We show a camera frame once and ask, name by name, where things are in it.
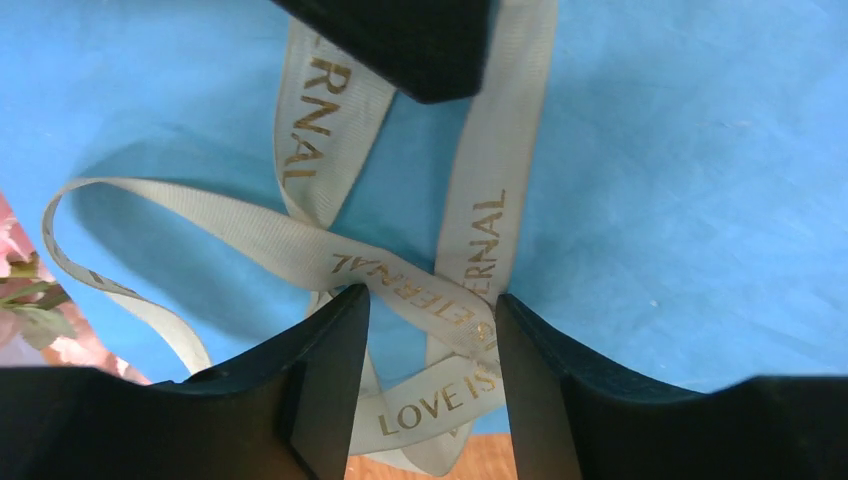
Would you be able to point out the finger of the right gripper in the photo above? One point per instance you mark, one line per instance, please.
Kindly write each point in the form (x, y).
(431, 50)

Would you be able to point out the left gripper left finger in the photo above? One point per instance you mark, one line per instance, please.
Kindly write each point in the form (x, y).
(283, 409)

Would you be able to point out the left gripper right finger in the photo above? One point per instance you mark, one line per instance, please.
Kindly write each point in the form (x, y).
(576, 414)

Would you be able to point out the cream ribbon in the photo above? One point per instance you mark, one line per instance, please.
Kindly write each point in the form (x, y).
(329, 111)

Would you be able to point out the blue wrapping paper sheet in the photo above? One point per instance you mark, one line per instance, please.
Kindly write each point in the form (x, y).
(687, 207)

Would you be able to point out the pink fake flower stem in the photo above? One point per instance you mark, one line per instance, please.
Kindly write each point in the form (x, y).
(40, 324)

